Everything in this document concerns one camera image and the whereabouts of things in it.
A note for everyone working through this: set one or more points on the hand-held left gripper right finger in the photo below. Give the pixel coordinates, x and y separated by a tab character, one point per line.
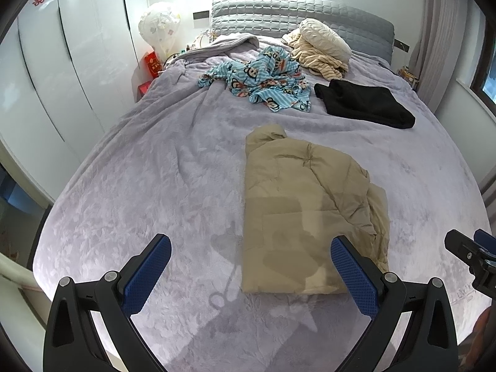
356	275

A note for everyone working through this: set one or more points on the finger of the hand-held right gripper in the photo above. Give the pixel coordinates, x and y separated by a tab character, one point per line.
487	241
463	250

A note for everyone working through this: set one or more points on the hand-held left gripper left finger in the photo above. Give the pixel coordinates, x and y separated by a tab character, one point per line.
149	275

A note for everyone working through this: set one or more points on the beige puffer jacket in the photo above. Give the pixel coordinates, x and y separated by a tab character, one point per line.
294	201

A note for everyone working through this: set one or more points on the person's right forearm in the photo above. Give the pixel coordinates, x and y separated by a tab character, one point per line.
486	329

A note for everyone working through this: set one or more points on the lavender fleece bed blanket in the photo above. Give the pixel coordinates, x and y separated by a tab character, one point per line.
155	162

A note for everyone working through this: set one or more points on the dark-framed window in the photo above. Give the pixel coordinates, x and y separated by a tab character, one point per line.
486	81

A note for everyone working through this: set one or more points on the black folded garment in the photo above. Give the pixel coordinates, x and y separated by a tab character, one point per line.
364	102

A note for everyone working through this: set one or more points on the bedside boxes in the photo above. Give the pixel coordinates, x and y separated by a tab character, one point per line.
409	78

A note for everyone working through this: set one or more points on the flat red box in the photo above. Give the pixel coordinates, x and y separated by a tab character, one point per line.
145	91

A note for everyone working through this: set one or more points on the beige curtain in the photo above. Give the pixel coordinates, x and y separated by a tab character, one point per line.
438	46

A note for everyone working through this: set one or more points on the red gift box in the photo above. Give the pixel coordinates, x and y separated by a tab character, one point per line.
153	65

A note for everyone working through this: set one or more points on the blue monkey-print cloth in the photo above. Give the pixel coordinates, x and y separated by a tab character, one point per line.
263	81

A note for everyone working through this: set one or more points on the cream striped fleece blanket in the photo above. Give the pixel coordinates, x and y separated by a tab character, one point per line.
310	62

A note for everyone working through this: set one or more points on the white wardrobe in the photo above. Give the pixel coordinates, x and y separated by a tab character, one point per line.
58	66

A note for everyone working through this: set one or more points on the cream round pleated pillow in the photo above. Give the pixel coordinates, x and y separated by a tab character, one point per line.
325	38

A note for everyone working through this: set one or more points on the grey quilt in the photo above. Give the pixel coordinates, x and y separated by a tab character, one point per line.
224	44

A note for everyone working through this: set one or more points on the white floral balloon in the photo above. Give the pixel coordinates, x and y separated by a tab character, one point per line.
159	27

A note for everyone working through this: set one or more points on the grey quilted headboard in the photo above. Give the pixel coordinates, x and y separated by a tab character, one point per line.
263	17

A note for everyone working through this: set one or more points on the dark wall switch panel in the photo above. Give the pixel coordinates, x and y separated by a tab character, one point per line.
403	45
201	16

